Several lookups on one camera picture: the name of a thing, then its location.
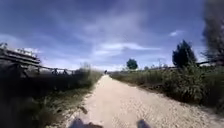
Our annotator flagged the small round green tree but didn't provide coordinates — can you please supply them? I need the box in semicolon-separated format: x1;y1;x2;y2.
126;58;139;71

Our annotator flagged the pale gravel path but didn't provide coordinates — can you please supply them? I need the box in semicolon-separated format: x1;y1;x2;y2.
49;74;224;128

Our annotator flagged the robot's own part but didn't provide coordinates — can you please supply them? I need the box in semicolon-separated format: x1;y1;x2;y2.
68;117;104;128
137;119;152;128

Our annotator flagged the overgrown grass verge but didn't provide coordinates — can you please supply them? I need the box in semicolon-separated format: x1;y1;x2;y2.
109;64;224;114

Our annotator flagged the dark conifer tree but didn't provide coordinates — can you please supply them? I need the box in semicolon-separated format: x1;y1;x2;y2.
171;39;198;69

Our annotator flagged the grass verge with weeds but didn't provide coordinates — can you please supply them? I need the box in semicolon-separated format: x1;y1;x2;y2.
0;66;104;128

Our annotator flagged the tall blurred tree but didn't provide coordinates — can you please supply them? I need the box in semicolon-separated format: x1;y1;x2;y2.
201;0;224;64

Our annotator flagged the wooden rail fence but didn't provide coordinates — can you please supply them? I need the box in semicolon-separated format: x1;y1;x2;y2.
0;46;77;78

